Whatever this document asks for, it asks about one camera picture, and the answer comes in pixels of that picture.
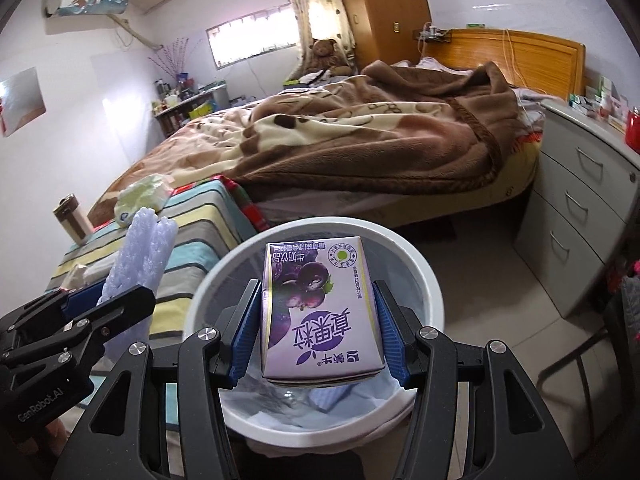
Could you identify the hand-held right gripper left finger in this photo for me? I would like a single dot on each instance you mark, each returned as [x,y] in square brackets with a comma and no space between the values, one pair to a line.
[245,330]

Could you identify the grey drawer cabinet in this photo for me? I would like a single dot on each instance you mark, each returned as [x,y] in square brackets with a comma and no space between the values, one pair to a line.
[575,200]

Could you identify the patterned window curtain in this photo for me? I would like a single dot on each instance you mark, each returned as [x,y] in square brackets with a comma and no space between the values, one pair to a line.
[320,5]

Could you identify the red container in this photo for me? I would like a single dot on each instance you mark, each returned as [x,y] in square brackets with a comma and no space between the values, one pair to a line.
[632,127]

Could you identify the cluttered side shelf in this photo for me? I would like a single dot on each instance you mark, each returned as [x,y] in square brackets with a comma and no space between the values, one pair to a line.
[190,107]

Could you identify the window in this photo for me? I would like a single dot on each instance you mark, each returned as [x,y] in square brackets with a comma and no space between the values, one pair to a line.
[245,40]

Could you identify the wrapped air conditioner pipe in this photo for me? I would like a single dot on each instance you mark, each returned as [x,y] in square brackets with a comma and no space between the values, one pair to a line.
[135,35]

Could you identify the bed mattress with sheet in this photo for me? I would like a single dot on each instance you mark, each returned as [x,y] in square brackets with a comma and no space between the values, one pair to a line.
[400,205]

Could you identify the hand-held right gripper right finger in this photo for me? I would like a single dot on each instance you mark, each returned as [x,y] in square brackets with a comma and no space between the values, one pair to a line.
[392,330]

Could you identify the wooden bed headboard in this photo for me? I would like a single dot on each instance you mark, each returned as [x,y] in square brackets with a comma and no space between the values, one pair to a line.
[540,60]

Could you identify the silver foil wall sheet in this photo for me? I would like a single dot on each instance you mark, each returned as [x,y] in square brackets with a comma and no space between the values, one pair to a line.
[20,102]

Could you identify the clear bin liner bag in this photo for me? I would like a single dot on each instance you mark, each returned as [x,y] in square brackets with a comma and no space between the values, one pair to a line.
[260,405]

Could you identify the dried branch decoration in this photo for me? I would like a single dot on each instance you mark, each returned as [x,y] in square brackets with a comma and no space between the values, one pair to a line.
[175,60]

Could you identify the brown cream blanket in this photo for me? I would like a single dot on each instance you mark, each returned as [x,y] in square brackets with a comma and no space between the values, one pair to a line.
[350,135]

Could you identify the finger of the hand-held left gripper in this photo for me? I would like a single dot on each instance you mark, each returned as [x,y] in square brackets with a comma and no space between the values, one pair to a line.
[125,307]
[82,296]

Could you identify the green tissue pack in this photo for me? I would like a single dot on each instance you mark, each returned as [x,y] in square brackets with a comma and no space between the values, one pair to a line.
[142,197]

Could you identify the power strip with plugs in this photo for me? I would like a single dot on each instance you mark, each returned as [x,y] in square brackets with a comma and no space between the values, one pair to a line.
[430,34]

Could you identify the white round waste bin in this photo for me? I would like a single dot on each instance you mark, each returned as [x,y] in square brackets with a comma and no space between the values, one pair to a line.
[415,270]

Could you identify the wooden wardrobe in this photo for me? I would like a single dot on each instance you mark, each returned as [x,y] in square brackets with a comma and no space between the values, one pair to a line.
[385,10]

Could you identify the brown teddy bear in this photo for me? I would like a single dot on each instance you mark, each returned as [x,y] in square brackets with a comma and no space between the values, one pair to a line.
[322,55]

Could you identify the brown white tumbler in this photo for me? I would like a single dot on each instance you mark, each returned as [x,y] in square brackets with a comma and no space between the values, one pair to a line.
[75,220]

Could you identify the purple milk carton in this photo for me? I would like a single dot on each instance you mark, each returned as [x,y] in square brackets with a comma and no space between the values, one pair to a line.
[320,310]

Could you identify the row of small boxes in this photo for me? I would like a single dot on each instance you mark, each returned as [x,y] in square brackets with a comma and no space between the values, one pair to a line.
[600,100]

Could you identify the black chair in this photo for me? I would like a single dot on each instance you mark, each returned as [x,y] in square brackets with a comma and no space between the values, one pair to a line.
[620,340]

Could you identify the cream paper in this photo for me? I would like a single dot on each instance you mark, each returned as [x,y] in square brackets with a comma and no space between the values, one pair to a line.
[75,277]

